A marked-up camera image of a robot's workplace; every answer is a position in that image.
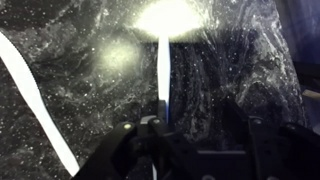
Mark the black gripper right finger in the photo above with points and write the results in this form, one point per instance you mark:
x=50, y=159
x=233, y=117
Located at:
x=273, y=153

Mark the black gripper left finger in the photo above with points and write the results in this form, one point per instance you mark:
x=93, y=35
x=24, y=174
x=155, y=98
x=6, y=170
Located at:
x=133, y=150

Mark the white plastic knife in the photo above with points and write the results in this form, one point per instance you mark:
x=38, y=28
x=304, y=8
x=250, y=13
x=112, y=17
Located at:
x=30, y=90

